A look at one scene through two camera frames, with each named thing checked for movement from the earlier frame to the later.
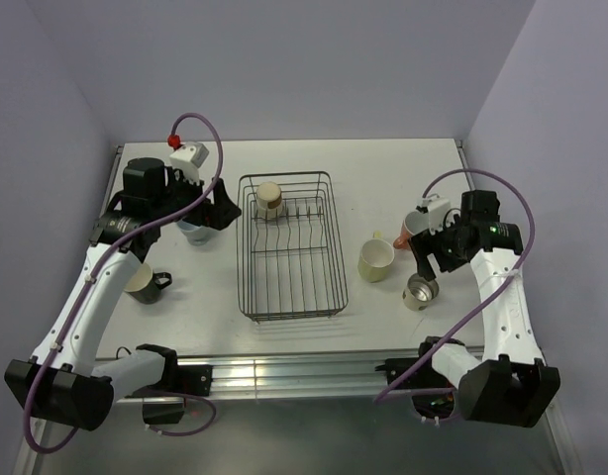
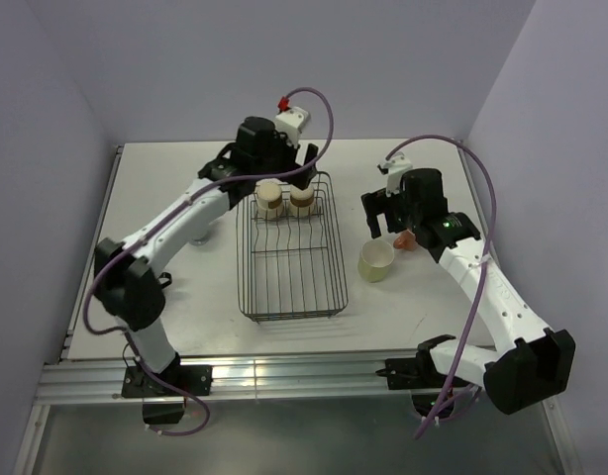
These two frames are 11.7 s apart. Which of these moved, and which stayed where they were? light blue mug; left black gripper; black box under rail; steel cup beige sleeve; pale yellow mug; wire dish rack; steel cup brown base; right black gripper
Moved: right black gripper; left black gripper; steel cup beige sleeve
Stayed: steel cup brown base; wire dish rack; pale yellow mug; light blue mug; black box under rail
